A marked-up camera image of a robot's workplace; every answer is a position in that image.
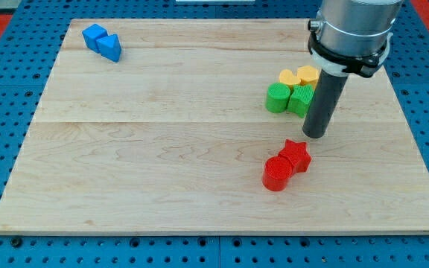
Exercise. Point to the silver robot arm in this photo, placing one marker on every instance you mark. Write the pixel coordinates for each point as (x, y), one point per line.
(352, 36)

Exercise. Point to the red star block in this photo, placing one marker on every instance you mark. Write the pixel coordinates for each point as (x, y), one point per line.
(297, 154)

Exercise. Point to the green star block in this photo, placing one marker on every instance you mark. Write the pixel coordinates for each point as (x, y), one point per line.
(300, 100)

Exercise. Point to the wooden board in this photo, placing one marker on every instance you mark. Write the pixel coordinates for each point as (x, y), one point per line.
(173, 139)

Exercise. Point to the red cylinder block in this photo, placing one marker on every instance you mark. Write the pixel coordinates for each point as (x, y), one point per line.
(277, 172)

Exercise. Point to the green cylinder block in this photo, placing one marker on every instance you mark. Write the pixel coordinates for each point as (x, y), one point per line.
(278, 95)

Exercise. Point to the yellow heart block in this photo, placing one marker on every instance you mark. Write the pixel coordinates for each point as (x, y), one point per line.
(287, 77)

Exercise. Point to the yellow hexagon block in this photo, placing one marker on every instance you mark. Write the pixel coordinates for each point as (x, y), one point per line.
(308, 75)

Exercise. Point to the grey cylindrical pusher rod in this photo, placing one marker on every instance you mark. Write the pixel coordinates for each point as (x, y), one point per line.
(326, 95)

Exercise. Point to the blue triangle block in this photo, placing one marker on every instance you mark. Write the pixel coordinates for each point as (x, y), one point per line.
(109, 47)

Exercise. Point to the blue cube block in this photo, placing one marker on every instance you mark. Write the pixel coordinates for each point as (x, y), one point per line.
(91, 34)

